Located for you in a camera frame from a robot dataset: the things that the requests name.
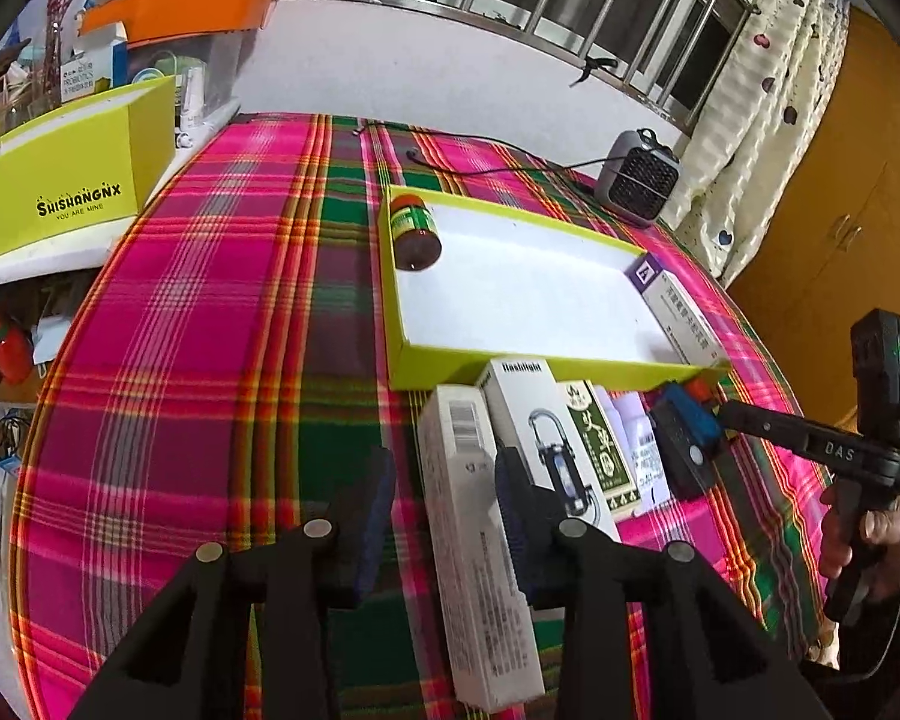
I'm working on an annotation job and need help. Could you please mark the clear storage bin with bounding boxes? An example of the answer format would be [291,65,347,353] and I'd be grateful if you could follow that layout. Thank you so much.
[124,26,242,128]

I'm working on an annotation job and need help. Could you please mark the pink flower branches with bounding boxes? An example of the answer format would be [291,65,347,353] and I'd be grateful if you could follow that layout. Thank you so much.
[43,0,97,102]

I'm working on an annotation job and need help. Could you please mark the yellow-green shallow tray box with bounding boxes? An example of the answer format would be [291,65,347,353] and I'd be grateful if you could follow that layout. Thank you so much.
[377,184,732,392]

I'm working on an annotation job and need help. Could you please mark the wooden wardrobe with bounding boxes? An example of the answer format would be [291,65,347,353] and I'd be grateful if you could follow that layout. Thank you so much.
[727,4,900,421]

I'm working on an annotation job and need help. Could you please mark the purple white medicine box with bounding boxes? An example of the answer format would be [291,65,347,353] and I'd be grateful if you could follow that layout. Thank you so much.
[624,253,730,365]

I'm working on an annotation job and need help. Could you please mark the grey fan heater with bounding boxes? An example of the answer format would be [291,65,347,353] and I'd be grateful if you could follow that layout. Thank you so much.
[596,127,681,227]

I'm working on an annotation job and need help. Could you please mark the pink green plaid tablecloth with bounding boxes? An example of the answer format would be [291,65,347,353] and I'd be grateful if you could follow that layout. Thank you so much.
[11,112,856,720]

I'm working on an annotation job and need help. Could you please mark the white and blue carton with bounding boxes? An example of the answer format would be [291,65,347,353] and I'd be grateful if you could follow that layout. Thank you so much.
[60,22,130,102]

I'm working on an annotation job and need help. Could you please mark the cream dotted curtain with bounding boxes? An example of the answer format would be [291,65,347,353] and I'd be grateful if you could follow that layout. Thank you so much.
[679,0,852,290]

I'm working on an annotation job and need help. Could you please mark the orange plastic basin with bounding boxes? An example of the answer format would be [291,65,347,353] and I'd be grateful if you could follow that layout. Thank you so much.
[82,0,278,46]

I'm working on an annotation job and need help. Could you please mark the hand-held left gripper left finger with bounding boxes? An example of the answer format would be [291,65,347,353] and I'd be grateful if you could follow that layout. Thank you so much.
[67,446,398,720]

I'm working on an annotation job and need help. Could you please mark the lavender tube with barcode sticker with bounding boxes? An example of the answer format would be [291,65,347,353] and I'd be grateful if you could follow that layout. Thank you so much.
[619,394,674,517]

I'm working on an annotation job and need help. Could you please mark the green herbal oil box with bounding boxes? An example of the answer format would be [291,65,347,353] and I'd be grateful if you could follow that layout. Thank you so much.
[556,381,638,520]

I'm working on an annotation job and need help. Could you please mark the metal window railing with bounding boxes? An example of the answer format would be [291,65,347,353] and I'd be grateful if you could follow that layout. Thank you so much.
[274,0,758,140]

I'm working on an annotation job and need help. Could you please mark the black clip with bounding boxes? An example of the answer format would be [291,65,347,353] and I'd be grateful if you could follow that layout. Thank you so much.
[574,56,620,87]

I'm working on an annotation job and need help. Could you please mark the red canister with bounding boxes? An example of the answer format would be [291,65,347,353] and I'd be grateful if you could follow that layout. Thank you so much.
[0,315,35,383]

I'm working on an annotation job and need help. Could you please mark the person's right hand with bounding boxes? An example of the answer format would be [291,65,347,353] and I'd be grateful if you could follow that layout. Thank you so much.
[817,481,900,608]

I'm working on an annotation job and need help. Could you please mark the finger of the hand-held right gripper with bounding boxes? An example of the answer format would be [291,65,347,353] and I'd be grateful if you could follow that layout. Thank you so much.
[649,381,788,457]

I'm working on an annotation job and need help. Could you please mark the long white barcode box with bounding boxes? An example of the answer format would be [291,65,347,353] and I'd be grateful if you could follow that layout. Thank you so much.
[418,384,547,712]

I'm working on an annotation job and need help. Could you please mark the white paper roll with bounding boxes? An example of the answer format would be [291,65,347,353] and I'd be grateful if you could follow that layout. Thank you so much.
[176,103,241,149]

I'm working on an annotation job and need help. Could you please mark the yellow-green Shishangnx box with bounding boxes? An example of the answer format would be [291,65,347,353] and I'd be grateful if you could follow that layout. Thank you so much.
[0,75,177,271]

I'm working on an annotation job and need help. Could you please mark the lavender cosmetic tube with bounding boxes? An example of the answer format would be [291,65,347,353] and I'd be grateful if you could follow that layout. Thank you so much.
[606,388,637,481]

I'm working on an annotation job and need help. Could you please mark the black power cable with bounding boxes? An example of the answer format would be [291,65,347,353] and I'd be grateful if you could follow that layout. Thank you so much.
[354,120,612,177]

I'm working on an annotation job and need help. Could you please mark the grey flashlight box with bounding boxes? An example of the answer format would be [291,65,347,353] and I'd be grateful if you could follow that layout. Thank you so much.
[474,358,622,541]

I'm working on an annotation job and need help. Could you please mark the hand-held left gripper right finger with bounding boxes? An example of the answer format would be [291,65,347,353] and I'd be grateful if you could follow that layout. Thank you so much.
[493,448,833,720]

